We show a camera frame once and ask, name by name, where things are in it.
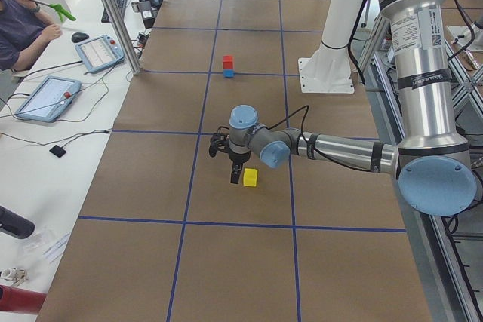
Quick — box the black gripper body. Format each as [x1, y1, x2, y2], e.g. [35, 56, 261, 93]
[209, 132, 251, 170]

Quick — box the yellow block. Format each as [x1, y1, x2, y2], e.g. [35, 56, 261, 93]
[243, 168, 258, 187]

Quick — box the blue block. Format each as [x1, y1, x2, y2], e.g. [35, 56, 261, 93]
[223, 69, 235, 78]

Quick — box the red block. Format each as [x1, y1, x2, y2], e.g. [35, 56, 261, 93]
[223, 54, 234, 70]

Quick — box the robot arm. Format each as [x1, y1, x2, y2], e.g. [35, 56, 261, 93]
[209, 0, 477, 216]

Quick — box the black keyboard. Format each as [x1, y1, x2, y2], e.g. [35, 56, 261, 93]
[100, 0, 130, 24]

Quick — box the brown paper table cover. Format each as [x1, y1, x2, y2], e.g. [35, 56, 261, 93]
[35, 0, 483, 322]

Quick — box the far teach pendant tablet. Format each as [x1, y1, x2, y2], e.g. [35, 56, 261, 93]
[75, 35, 125, 73]

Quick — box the teach pendant tablet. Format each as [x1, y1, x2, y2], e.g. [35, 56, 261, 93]
[14, 75, 82, 123]
[75, 35, 125, 73]

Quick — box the black computer mouse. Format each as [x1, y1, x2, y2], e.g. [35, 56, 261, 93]
[71, 32, 90, 44]

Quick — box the green grabber tool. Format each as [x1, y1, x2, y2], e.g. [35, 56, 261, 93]
[0, 0, 78, 23]

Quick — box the small black square pad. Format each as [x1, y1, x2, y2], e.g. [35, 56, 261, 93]
[49, 145, 66, 158]

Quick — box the near teach pendant tablet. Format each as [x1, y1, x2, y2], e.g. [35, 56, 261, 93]
[14, 75, 82, 123]

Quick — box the seated person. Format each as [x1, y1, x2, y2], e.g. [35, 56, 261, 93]
[1, 0, 62, 72]

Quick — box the black cylinder bottle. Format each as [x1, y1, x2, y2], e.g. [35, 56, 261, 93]
[0, 207, 35, 239]

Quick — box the red cylinder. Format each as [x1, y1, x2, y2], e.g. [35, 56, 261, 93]
[1, 285, 47, 314]

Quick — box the aluminium frame post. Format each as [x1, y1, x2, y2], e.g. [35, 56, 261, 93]
[101, 0, 140, 75]

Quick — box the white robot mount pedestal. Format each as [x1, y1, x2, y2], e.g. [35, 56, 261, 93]
[298, 0, 363, 94]

